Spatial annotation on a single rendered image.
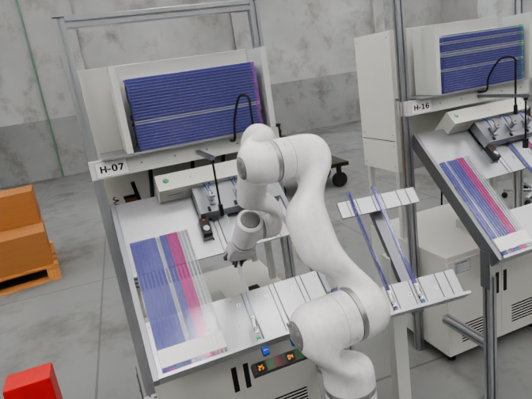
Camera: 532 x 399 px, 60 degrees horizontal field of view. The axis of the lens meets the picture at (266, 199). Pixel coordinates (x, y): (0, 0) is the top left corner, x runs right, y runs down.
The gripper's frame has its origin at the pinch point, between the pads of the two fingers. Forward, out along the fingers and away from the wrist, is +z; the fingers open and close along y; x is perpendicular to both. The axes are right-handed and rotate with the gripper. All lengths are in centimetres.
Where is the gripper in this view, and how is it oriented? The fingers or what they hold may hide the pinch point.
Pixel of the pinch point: (237, 261)
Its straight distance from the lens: 171.3
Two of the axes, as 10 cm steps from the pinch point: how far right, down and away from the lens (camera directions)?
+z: -1.7, 5.3, 8.3
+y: -9.5, 1.3, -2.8
